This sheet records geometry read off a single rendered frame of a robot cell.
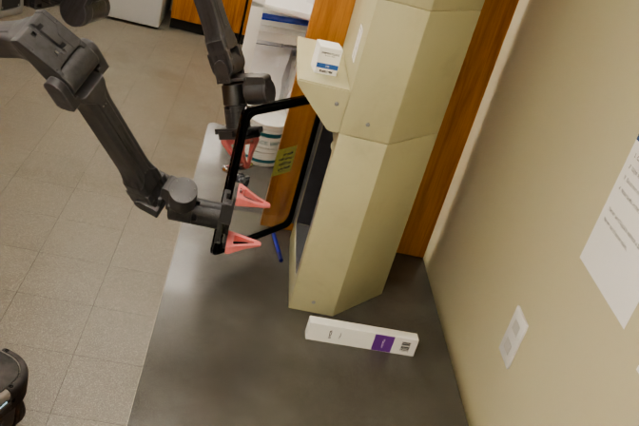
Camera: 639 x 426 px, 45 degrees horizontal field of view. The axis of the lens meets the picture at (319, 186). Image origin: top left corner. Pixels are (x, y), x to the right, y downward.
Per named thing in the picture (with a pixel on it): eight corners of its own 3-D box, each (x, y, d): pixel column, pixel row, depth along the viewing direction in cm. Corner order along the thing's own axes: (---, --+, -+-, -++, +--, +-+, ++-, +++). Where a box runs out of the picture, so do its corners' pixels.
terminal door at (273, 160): (290, 225, 210) (327, 91, 192) (210, 257, 187) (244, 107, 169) (288, 224, 210) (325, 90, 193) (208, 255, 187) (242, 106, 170)
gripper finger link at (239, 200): (271, 203, 157) (226, 195, 156) (264, 233, 160) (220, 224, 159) (273, 189, 163) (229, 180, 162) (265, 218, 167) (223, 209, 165)
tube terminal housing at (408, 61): (375, 257, 217) (465, -9, 183) (387, 327, 188) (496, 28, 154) (289, 239, 213) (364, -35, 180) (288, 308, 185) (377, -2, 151)
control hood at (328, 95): (332, 83, 193) (342, 46, 189) (338, 134, 164) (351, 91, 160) (288, 72, 191) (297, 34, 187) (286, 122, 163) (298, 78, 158)
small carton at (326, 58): (332, 68, 170) (338, 43, 168) (336, 76, 166) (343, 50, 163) (310, 64, 169) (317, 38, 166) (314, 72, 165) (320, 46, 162)
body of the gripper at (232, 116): (233, 132, 192) (229, 103, 191) (262, 132, 186) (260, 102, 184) (214, 136, 187) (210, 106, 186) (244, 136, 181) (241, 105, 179)
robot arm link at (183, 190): (155, 173, 165) (133, 205, 161) (155, 150, 155) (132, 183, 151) (203, 200, 165) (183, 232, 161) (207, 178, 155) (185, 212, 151)
